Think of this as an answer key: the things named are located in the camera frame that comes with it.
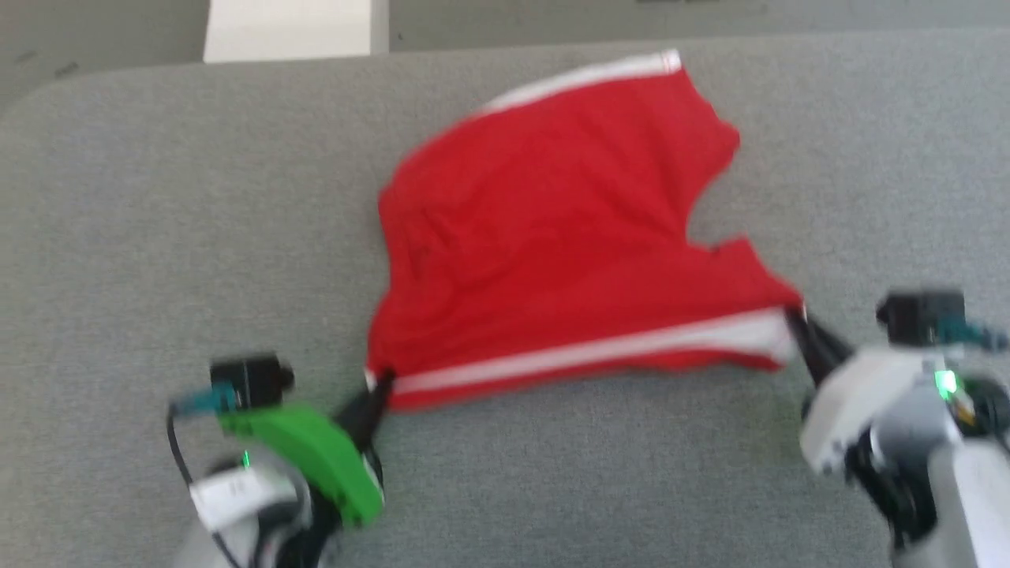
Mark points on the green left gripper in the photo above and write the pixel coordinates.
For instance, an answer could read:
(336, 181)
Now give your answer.
(316, 454)

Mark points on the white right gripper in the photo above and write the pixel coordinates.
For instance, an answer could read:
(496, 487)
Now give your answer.
(876, 402)

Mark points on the red garment with white stripes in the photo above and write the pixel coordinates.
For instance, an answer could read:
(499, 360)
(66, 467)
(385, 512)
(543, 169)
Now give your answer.
(552, 237)

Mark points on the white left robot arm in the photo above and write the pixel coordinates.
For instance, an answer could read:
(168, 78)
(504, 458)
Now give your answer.
(237, 513)

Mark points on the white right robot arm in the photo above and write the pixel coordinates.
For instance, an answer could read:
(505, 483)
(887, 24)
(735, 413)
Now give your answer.
(963, 505)

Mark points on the grey fabric sofa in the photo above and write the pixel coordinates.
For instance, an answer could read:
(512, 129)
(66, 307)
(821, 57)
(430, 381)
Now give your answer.
(552, 489)

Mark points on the white box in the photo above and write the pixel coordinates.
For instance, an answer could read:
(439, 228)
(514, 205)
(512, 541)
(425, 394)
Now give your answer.
(292, 28)

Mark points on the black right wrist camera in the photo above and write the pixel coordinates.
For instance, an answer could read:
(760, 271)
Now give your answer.
(919, 315)

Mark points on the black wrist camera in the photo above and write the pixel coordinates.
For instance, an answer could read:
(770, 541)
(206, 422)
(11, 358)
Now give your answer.
(256, 380)
(919, 315)

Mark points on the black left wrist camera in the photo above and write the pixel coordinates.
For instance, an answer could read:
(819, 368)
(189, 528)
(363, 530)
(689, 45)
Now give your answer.
(256, 380)

